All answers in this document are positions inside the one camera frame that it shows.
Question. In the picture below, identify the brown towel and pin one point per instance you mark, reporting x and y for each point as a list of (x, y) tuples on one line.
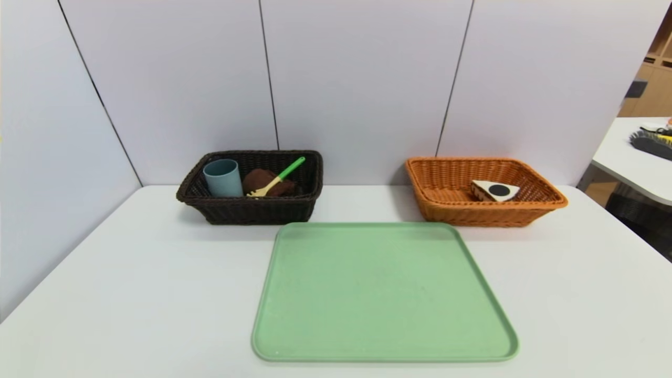
[(260, 181)]

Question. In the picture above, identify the blue plastic cup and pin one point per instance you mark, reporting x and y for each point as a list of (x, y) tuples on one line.
[(222, 178)]

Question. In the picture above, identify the chocolate blueberry cake slice toy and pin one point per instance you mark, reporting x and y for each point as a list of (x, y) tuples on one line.
[(494, 190)]

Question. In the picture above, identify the dark brown wicker basket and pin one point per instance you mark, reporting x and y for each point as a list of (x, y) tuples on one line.
[(252, 210)]

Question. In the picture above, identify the orange wicker basket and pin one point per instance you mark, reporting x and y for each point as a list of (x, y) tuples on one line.
[(483, 212)]

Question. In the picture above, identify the light green plastic tray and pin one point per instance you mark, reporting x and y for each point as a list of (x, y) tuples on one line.
[(378, 304)]

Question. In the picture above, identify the white side table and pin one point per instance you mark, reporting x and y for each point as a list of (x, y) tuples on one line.
[(630, 168)]

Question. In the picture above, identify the black woven bin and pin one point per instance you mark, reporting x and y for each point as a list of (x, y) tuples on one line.
[(643, 220)]

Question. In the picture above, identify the black bristle brush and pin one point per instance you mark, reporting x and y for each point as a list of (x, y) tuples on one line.
[(653, 144)]

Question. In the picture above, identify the wooden shelf unit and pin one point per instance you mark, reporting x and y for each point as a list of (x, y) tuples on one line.
[(653, 89)]

